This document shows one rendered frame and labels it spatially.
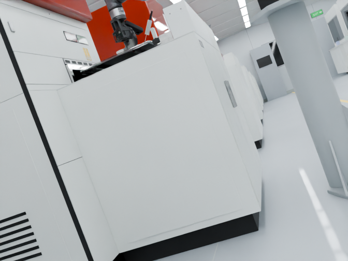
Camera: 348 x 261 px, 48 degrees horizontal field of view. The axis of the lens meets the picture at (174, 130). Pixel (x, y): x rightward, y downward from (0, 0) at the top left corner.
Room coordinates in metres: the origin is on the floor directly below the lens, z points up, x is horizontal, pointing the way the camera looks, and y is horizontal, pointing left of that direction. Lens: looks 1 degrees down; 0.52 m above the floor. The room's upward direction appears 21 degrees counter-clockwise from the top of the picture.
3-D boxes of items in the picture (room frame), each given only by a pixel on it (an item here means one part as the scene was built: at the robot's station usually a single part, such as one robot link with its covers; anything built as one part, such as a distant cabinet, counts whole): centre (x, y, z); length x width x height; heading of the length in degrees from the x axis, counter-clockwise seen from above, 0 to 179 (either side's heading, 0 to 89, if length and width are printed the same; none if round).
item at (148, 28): (2.21, -0.07, 1.03); 0.06 x 0.04 x 0.13; 76
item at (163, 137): (2.05, -0.03, 0.41); 0.96 x 0.64 x 0.82; 166
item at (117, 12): (2.03, 0.06, 1.14); 0.08 x 0.08 x 0.05
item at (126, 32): (2.03, 0.07, 1.05); 0.09 x 0.08 x 0.12; 136
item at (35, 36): (1.86, 0.36, 1.02); 0.81 x 0.03 x 0.40; 166
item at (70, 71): (2.03, 0.30, 0.89); 0.44 x 0.02 x 0.10; 166
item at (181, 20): (1.84, -0.24, 0.89); 0.55 x 0.09 x 0.14; 166
